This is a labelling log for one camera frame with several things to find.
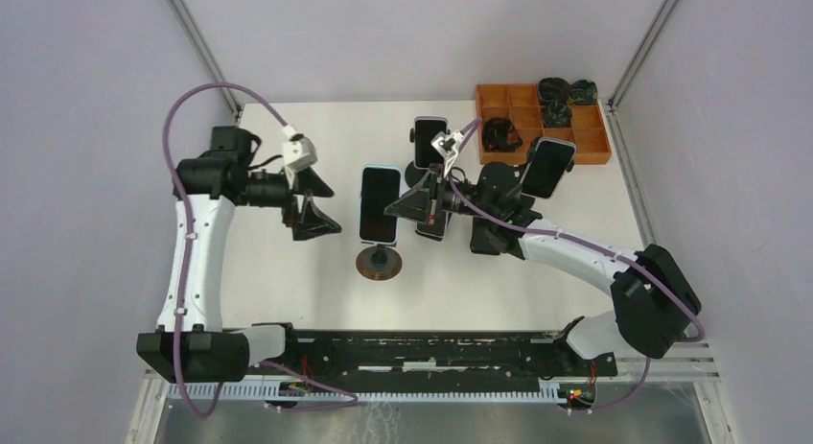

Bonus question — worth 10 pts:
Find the black rolled item in tray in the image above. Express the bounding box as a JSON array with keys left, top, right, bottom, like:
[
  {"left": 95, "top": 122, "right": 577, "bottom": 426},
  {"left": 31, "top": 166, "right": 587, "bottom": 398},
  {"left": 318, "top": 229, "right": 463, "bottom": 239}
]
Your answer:
[{"left": 481, "top": 117, "right": 523, "bottom": 152}]

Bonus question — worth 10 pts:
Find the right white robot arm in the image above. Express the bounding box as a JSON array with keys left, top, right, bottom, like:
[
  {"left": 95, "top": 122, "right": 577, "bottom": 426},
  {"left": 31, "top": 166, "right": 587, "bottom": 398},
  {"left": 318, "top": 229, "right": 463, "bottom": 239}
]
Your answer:
[{"left": 384, "top": 163, "right": 706, "bottom": 375}]

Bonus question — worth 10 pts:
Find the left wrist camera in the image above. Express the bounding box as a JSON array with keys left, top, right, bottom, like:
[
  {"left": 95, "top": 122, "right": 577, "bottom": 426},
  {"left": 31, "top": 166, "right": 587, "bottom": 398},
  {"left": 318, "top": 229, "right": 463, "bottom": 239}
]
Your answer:
[{"left": 282, "top": 133, "right": 318, "bottom": 174}]

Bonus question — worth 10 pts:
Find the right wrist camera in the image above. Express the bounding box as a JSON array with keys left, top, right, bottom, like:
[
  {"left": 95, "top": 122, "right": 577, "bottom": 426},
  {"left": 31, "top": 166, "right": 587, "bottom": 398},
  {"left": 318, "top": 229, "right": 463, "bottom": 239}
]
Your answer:
[{"left": 431, "top": 130, "right": 465, "bottom": 172}]

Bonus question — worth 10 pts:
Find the lilac case phone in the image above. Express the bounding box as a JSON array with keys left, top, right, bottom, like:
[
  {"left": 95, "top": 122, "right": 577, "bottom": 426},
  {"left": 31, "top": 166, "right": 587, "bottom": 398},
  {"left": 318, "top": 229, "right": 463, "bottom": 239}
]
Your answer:
[{"left": 415, "top": 212, "right": 452, "bottom": 242}]

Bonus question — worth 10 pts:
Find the blue case phone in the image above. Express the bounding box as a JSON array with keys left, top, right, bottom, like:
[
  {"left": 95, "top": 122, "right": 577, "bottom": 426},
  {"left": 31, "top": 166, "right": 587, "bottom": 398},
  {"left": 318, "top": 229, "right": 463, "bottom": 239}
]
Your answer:
[{"left": 359, "top": 165, "right": 402, "bottom": 245}]

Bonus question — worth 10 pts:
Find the white cable duct rail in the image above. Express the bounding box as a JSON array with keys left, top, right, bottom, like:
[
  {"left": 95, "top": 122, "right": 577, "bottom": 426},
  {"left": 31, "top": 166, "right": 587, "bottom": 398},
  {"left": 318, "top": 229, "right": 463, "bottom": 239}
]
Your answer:
[{"left": 166, "top": 380, "right": 598, "bottom": 406}]

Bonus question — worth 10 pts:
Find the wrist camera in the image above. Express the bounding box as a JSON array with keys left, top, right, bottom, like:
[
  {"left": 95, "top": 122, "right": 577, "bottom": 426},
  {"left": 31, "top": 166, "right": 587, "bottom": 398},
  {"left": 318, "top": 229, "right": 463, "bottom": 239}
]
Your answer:
[
  {"left": 282, "top": 133, "right": 318, "bottom": 174},
  {"left": 431, "top": 130, "right": 465, "bottom": 172}
]

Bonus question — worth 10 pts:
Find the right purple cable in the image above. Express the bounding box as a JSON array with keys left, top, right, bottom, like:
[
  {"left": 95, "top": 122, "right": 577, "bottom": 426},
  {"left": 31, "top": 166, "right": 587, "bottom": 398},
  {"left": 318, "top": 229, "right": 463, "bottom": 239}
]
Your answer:
[{"left": 444, "top": 118, "right": 707, "bottom": 415}]

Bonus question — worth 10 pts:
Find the green rolled item corner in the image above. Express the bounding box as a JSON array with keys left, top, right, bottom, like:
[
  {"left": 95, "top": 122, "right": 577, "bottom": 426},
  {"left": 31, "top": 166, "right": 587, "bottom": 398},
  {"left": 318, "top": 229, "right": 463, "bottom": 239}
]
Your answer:
[{"left": 569, "top": 79, "right": 598, "bottom": 105}]

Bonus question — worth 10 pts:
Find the dark rolled item top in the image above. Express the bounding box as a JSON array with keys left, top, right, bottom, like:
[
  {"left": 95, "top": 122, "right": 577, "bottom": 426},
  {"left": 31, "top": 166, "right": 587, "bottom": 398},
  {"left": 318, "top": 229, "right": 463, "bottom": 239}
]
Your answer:
[{"left": 537, "top": 77, "right": 570, "bottom": 106}]

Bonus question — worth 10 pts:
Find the green rolled item middle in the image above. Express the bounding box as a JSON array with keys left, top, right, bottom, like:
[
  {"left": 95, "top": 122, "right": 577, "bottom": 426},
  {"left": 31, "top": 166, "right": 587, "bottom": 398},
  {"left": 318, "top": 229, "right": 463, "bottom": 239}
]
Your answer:
[{"left": 541, "top": 101, "right": 572, "bottom": 129}]

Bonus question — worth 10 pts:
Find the purple cable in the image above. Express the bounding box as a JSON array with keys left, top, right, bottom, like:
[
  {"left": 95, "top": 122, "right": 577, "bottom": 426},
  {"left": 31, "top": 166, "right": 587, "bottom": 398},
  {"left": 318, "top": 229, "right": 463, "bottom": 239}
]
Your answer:
[
  {"left": 444, "top": 118, "right": 707, "bottom": 415},
  {"left": 163, "top": 82, "right": 359, "bottom": 420}
]

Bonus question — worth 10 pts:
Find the rear middle phone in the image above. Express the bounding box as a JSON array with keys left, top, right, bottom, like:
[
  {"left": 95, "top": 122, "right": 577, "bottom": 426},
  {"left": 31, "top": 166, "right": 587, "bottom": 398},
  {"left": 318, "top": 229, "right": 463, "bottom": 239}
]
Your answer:
[{"left": 409, "top": 116, "right": 448, "bottom": 170}]

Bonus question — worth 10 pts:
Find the rear middle phone stand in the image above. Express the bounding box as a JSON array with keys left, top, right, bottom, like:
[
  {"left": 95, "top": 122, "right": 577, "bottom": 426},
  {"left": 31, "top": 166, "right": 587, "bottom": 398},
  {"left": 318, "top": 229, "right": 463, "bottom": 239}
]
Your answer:
[{"left": 404, "top": 161, "right": 430, "bottom": 188}]

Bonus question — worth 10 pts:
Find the right tilted phone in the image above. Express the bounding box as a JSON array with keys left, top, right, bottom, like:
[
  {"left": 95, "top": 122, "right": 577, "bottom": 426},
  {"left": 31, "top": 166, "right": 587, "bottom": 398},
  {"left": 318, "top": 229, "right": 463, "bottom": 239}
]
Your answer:
[{"left": 520, "top": 137, "right": 577, "bottom": 199}]

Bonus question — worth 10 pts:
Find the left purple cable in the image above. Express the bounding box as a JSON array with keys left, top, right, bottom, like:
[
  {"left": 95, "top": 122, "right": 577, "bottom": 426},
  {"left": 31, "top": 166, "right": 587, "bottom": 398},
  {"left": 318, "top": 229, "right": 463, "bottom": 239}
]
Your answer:
[{"left": 163, "top": 82, "right": 359, "bottom": 420}]

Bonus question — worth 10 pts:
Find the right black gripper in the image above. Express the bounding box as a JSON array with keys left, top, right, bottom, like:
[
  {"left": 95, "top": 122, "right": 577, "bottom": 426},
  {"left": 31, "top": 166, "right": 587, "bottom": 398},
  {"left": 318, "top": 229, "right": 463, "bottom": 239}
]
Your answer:
[{"left": 385, "top": 163, "right": 498, "bottom": 225}]

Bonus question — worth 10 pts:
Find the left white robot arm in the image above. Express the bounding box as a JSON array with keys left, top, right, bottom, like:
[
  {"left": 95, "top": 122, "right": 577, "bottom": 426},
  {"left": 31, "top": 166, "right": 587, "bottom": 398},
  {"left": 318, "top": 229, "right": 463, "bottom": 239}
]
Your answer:
[{"left": 136, "top": 126, "right": 341, "bottom": 384}]

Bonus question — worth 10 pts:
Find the orange compartment tray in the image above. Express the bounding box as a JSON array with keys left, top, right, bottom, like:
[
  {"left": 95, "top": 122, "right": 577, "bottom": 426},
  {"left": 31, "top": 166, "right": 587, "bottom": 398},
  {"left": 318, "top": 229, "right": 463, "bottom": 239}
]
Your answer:
[{"left": 472, "top": 83, "right": 612, "bottom": 165}]

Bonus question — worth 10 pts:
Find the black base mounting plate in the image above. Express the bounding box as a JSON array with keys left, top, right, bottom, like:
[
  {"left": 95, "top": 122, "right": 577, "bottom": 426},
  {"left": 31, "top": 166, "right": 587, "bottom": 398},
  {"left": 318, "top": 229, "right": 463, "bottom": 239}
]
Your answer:
[{"left": 276, "top": 330, "right": 618, "bottom": 394}]

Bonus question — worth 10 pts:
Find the brown base phone stand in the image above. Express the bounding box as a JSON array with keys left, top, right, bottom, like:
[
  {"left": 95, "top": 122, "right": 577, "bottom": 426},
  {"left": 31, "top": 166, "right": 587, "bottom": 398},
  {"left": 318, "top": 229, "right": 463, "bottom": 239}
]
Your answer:
[{"left": 355, "top": 245, "right": 403, "bottom": 281}]

